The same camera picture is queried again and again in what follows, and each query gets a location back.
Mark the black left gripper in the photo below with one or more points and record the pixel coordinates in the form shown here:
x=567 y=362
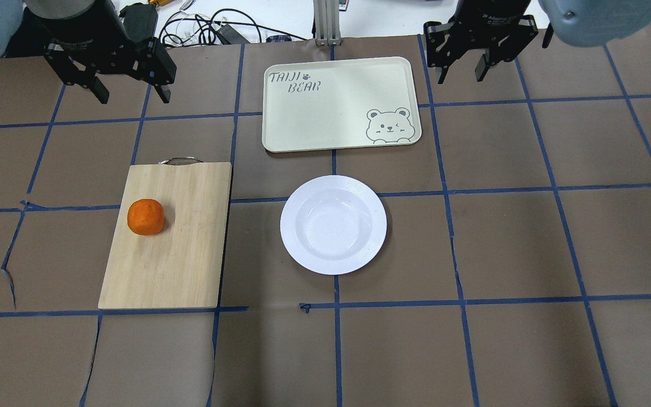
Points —
x=79 y=35

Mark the aluminium frame post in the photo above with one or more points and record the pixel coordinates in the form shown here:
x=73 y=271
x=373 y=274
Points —
x=326 y=26

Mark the wooden cutting board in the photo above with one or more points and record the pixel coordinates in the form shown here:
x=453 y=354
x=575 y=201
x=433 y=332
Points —
x=180 y=267

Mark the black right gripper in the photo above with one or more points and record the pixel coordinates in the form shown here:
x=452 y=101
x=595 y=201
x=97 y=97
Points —
x=488 y=22

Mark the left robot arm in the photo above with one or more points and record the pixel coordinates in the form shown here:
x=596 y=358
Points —
x=11 y=16

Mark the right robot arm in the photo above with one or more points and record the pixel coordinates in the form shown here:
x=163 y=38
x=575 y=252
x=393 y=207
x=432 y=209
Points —
x=588 y=24

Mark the black power adapter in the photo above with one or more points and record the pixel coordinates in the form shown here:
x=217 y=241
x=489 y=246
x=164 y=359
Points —
x=227 y=35

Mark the cream bear tray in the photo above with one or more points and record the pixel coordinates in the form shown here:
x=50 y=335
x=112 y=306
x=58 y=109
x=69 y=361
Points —
x=346 y=104

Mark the white round plate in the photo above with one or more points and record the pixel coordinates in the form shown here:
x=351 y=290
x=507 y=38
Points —
x=333 y=225

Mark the orange fruit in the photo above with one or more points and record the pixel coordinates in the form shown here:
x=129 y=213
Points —
x=146 y=217

